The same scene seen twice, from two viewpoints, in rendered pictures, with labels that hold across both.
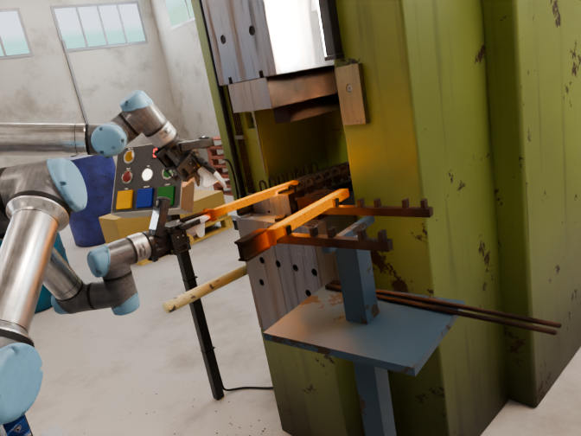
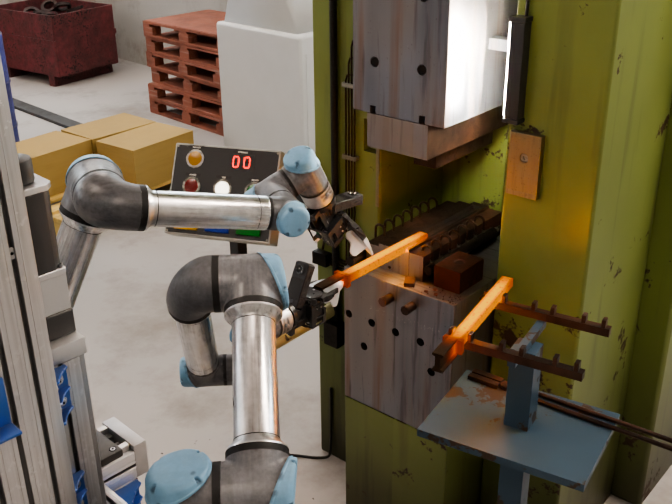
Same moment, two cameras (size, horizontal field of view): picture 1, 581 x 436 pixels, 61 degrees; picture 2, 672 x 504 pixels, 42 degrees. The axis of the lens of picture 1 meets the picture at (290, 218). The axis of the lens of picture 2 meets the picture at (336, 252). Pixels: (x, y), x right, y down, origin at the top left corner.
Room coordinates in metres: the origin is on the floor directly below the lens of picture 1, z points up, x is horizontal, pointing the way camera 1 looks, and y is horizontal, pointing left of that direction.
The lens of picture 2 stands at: (-0.54, 0.57, 2.02)
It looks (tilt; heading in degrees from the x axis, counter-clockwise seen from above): 25 degrees down; 351
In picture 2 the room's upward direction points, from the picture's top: 1 degrees counter-clockwise
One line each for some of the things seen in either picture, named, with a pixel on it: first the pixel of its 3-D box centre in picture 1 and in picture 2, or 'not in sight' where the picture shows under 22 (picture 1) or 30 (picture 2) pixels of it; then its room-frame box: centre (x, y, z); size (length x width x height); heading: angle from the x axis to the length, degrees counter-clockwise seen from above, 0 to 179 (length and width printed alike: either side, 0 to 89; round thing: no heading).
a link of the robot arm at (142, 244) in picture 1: (139, 246); (279, 319); (1.29, 0.42, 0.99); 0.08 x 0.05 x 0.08; 41
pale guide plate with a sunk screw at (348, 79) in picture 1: (352, 94); (524, 165); (1.48, -0.24, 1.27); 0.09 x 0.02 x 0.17; 41
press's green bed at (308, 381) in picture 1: (353, 360); (442, 438); (1.74, -0.14, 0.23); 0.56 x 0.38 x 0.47; 131
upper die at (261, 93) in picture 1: (295, 86); (440, 118); (1.77, -0.10, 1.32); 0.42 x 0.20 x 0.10; 131
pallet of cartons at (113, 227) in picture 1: (166, 222); (97, 170); (4.78, 1.22, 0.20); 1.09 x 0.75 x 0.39; 135
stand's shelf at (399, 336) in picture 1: (363, 320); (519, 424); (1.09, -0.13, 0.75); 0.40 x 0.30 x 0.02; 50
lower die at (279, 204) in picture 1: (312, 186); (435, 235); (1.77, -0.10, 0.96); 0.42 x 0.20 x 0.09; 131
